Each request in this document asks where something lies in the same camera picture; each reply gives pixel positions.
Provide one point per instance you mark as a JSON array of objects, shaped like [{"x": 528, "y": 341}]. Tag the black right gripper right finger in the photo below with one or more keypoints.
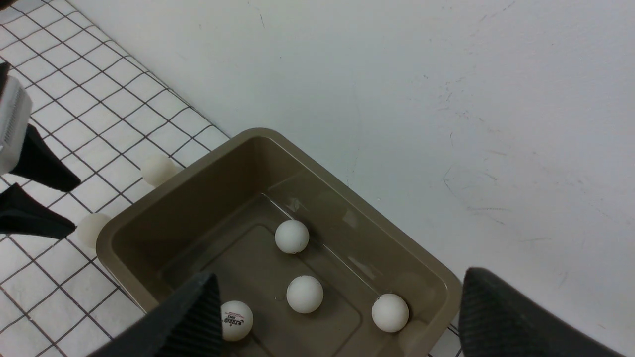
[{"x": 496, "y": 320}]

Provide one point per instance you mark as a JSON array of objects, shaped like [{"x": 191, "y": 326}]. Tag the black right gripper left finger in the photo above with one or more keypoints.
[{"x": 187, "y": 324}]

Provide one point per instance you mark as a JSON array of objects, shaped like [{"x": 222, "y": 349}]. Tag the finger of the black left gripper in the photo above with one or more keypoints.
[
  {"x": 37, "y": 162},
  {"x": 22, "y": 215}
]

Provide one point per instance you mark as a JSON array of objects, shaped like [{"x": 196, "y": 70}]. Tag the white printed ping-pong ball front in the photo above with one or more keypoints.
[{"x": 237, "y": 320}]

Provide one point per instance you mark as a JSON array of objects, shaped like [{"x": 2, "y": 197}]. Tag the white printed ping-pong ball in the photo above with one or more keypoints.
[
  {"x": 237, "y": 320},
  {"x": 390, "y": 313}
]

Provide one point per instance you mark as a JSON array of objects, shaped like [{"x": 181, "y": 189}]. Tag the white checkered tablecloth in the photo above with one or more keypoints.
[{"x": 104, "y": 115}]

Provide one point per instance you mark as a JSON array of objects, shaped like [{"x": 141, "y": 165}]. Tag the olive green plastic bin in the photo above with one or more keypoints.
[{"x": 220, "y": 214}]

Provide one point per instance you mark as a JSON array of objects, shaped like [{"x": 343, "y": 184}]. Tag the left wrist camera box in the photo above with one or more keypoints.
[{"x": 15, "y": 109}]

